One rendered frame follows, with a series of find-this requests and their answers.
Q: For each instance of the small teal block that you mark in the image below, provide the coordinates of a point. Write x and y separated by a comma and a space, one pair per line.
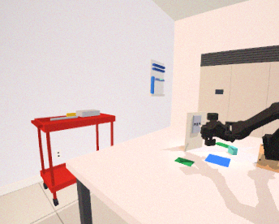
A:
232, 150

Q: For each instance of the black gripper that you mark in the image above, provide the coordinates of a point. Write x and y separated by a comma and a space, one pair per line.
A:
211, 142

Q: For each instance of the green flat rectangular block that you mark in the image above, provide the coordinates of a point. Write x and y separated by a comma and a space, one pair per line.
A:
222, 144

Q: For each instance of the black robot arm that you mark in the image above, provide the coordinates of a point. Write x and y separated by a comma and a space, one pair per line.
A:
242, 129

